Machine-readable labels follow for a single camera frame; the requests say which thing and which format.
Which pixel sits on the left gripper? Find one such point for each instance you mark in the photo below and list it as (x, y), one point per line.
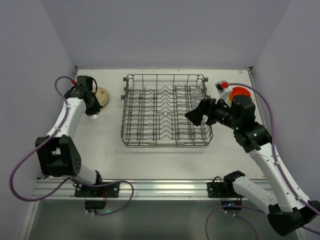
(93, 107)

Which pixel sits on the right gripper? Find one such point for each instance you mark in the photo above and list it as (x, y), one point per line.
(208, 111)

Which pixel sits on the small cream plate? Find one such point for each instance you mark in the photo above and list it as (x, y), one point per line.
(102, 96)

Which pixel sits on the clear glass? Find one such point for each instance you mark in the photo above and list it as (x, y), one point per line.
(195, 103)
(196, 93)
(92, 117)

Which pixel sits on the orange bowl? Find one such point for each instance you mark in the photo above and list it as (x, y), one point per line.
(236, 91)

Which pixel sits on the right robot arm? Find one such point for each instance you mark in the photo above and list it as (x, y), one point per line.
(287, 208)

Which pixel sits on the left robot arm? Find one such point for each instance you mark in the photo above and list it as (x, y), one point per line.
(57, 153)

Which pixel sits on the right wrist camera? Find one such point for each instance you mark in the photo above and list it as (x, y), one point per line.
(224, 91)

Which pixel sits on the grey wire dish rack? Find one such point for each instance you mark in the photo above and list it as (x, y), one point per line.
(154, 111)

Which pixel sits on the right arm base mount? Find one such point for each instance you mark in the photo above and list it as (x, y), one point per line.
(222, 190)

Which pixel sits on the aluminium mounting rail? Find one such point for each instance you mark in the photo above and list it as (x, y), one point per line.
(144, 190)

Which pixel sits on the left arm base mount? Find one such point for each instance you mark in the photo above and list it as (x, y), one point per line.
(96, 197)

